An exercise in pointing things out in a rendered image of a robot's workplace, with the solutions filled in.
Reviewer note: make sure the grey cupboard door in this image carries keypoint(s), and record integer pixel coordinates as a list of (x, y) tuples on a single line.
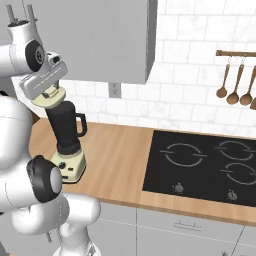
[(113, 240), (180, 245)]

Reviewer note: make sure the narrow grey drawer front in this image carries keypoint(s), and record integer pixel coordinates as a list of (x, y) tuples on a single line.
[(120, 213)]

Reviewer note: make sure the cream blender lid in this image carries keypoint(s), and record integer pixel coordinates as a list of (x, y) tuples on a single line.
[(50, 100)]

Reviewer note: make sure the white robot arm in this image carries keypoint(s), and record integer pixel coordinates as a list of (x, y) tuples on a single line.
[(13, 133)]

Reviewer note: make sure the wooden spoon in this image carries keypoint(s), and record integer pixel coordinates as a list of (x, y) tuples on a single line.
[(222, 90), (246, 98), (253, 104), (233, 97)]

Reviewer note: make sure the wooden hanging rail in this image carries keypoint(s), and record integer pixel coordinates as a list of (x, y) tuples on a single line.
[(233, 53)]

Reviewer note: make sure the grey wall socket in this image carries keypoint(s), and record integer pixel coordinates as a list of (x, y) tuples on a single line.
[(114, 90)]

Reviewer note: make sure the grey wall cupboard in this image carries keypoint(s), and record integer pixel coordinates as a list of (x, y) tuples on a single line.
[(96, 40)]

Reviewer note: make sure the grey cupboard front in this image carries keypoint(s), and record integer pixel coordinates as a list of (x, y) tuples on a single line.
[(248, 243)]

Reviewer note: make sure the black hob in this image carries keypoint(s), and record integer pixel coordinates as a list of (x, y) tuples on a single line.
[(200, 166)]

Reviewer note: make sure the grey hob knob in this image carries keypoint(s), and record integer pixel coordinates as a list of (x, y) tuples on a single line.
[(179, 188), (232, 195)]

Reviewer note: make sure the black jar cream base blender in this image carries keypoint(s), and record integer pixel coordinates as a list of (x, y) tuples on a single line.
[(66, 133)]

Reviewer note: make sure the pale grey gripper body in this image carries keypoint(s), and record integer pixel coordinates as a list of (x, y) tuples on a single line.
[(41, 80)]

